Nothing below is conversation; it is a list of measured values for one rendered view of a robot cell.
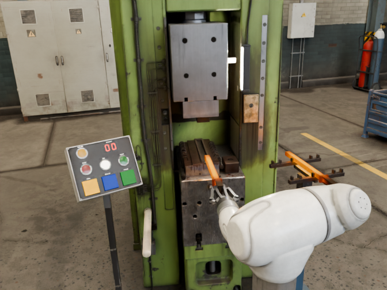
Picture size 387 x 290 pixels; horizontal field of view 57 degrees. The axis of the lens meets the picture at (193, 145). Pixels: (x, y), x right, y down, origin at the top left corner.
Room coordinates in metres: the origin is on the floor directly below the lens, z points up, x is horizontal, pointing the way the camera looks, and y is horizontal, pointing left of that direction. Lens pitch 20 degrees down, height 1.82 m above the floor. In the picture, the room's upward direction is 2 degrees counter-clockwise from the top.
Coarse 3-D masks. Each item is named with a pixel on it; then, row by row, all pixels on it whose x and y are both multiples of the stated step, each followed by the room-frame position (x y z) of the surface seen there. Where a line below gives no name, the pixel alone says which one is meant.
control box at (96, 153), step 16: (96, 144) 1.76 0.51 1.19; (112, 144) 1.79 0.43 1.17; (128, 144) 1.83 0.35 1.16; (80, 160) 1.69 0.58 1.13; (96, 160) 1.72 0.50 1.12; (112, 160) 1.75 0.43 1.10; (128, 160) 1.78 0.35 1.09; (80, 176) 1.64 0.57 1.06; (96, 176) 1.67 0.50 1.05; (80, 192) 1.60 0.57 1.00; (112, 192) 1.66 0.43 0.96
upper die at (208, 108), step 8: (184, 104) 1.92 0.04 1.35; (192, 104) 1.92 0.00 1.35; (200, 104) 1.92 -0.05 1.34; (208, 104) 1.93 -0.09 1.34; (216, 104) 1.93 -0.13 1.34; (184, 112) 1.92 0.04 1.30; (192, 112) 1.92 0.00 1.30; (200, 112) 1.92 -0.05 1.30; (208, 112) 1.93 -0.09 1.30; (216, 112) 1.93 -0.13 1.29
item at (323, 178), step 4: (288, 152) 1.94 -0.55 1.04; (288, 156) 1.92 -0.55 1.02; (292, 156) 1.88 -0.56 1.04; (296, 156) 1.88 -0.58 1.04; (296, 160) 1.83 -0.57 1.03; (300, 160) 1.82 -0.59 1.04; (300, 164) 1.79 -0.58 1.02; (304, 164) 1.76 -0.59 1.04; (308, 164) 1.76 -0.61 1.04; (304, 168) 1.75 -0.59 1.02; (308, 168) 1.71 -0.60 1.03; (312, 168) 1.71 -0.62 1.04; (316, 172) 1.66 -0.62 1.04; (320, 172) 1.66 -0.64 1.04; (316, 176) 1.64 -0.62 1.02; (320, 176) 1.60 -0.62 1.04; (324, 176) 1.60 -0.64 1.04; (328, 176) 1.60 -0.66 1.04; (320, 180) 1.59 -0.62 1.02; (324, 180) 1.59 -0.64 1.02; (328, 180) 1.55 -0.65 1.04; (332, 180) 1.55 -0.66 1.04; (328, 184) 1.55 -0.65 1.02
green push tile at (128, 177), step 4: (120, 172) 1.72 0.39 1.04; (124, 172) 1.73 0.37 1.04; (128, 172) 1.74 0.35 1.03; (132, 172) 1.75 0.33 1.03; (120, 176) 1.72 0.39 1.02; (124, 176) 1.72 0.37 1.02; (128, 176) 1.73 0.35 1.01; (132, 176) 1.74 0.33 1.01; (124, 180) 1.71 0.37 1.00; (128, 180) 1.72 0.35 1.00; (132, 180) 1.72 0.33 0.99; (124, 184) 1.70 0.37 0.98; (128, 184) 1.71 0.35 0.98
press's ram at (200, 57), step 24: (168, 24) 2.08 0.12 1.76; (192, 24) 1.92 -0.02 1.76; (216, 24) 1.93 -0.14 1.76; (168, 48) 2.28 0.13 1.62; (192, 48) 1.92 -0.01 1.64; (216, 48) 1.93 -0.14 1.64; (192, 72) 1.92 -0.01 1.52; (216, 72) 1.93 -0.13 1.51; (192, 96) 1.92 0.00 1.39; (216, 96) 1.95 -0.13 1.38
